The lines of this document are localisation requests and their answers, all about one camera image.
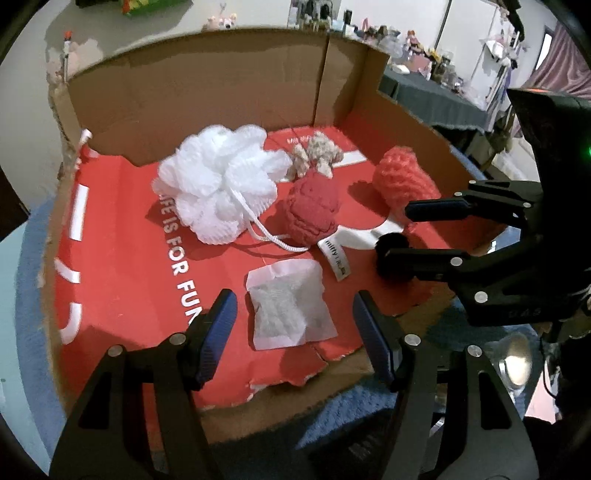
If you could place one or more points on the cardboard box with red lining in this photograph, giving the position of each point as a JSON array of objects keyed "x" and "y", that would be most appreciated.
[{"x": 138, "y": 258}]

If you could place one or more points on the light blue bed sheet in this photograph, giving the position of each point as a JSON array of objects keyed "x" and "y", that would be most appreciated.
[{"x": 18, "y": 346}]

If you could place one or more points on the pink plush toy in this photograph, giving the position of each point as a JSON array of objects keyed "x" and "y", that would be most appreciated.
[{"x": 221, "y": 21}]

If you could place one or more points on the green tote bag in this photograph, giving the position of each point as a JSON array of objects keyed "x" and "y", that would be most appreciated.
[{"x": 138, "y": 5}]

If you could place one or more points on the blue terry towel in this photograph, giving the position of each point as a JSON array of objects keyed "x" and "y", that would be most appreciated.
[{"x": 351, "y": 410}]

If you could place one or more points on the red knitted ball with tag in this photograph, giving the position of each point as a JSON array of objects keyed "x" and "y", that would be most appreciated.
[{"x": 309, "y": 207}]

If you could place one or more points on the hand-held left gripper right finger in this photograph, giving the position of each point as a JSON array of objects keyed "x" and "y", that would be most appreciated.
[{"x": 374, "y": 337}]

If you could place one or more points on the dark grey tablecloth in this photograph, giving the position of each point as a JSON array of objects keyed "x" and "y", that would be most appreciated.
[{"x": 434, "y": 101}]

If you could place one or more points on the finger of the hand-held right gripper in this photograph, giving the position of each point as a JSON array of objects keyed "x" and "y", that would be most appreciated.
[
  {"x": 425, "y": 263},
  {"x": 434, "y": 207}
]

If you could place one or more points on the row of desk knickknacks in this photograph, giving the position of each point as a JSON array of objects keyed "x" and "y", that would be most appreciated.
[{"x": 406, "y": 41}]

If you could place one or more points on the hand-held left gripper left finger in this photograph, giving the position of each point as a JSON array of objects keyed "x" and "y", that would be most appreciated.
[{"x": 217, "y": 337}]

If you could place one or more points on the white sachet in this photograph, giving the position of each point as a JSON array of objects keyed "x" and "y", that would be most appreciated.
[{"x": 286, "y": 304}]

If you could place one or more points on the shiny metal object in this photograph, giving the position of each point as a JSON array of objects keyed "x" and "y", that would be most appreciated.
[{"x": 517, "y": 360}]

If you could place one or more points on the small white plush toy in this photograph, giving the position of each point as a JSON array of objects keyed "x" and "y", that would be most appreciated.
[{"x": 323, "y": 147}]

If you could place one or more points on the pink curtain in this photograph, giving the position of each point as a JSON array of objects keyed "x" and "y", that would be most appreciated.
[{"x": 563, "y": 64}]

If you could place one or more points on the orange knitted scrubber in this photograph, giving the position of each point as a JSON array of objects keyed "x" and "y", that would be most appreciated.
[{"x": 397, "y": 180}]

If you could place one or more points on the stick with orange tip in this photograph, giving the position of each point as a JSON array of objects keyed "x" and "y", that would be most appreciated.
[{"x": 68, "y": 55}]

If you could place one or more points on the black scrunchie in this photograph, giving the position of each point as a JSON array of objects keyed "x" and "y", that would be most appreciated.
[{"x": 392, "y": 240}]

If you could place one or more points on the white mesh bath pouf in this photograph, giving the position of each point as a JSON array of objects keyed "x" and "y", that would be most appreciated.
[{"x": 212, "y": 175}]

